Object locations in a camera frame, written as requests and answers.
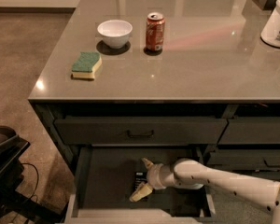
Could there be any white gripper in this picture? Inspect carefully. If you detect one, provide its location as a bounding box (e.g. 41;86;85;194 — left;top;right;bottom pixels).
130;158;175;202

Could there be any black rxbar chocolate bar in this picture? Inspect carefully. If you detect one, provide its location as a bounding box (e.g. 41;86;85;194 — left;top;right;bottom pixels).
133;172;147;191

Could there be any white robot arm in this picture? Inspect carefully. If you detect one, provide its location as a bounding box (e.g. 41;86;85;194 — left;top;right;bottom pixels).
130;158;280;224

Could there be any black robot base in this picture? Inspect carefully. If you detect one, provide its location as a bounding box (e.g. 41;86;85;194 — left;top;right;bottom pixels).
0;126;65;224

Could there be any open grey middle drawer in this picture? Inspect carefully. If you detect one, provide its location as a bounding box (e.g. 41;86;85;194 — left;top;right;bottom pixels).
64;147;216;224

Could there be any grey right top drawer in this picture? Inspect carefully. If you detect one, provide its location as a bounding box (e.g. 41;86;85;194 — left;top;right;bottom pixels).
218;117;280;145

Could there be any grey right middle drawer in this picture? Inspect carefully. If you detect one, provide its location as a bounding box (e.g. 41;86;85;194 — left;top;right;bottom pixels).
204;149;280;171

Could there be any grey right bottom drawer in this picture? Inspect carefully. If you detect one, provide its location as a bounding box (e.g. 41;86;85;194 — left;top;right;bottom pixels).
236;171;280;181

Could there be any green yellow sponge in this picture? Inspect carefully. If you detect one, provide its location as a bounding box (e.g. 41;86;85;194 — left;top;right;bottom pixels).
71;51;102;79

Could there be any white ceramic bowl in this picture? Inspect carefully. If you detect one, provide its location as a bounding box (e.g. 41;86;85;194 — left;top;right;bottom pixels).
97;20;133;49

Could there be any red soda can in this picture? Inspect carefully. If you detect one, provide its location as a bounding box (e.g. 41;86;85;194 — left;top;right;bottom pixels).
146;12;165;52

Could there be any black top drawer handle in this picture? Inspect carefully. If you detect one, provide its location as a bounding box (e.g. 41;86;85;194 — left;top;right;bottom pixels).
126;130;155;139

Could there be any black cable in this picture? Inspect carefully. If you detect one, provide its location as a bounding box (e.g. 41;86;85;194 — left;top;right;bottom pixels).
20;162;41;203

